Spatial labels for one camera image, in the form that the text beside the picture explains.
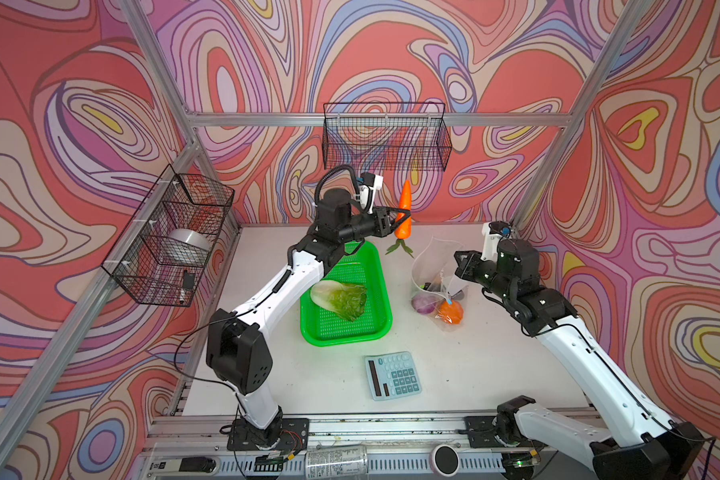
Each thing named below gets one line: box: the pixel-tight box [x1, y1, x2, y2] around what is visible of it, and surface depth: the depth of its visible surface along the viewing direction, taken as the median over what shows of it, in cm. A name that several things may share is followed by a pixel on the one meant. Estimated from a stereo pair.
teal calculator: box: [364, 351, 422, 401], surface depth 82 cm
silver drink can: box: [304, 445, 369, 480], surface depth 66 cm
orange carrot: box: [385, 180, 414, 259], surface depth 71 cm
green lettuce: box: [310, 280, 367, 322], surface depth 91 cm
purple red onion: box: [412, 294, 437, 315], surface depth 88 cm
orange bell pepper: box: [439, 300, 464, 325], surface depth 90 cm
